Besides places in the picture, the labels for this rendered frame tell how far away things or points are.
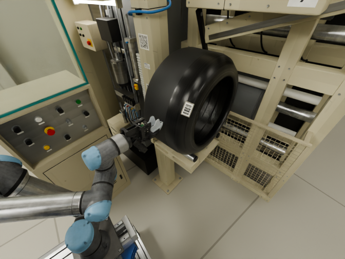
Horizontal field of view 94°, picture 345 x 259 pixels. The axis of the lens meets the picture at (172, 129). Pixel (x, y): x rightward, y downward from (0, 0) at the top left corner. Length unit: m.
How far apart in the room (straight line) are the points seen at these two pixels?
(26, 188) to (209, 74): 0.86
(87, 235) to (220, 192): 1.43
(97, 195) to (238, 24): 1.05
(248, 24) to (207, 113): 0.59
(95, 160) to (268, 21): 0.98
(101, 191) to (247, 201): 1.65
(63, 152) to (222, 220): 1.52
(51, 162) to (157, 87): 0.91
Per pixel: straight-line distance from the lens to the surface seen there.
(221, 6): 0.99
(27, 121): 1.24
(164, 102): 0.75
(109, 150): 0.61
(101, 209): 0.61
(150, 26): 0.94
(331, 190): 2.57
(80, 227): 0.94
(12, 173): 0.85
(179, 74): 0.75
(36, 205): 0.69
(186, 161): 1.09
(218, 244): 1.82
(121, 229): 1.21
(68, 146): 1.38
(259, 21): 1.06
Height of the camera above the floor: 1.75
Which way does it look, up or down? 43 degrees down
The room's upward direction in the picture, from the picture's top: 3 degrees counter-clockwise
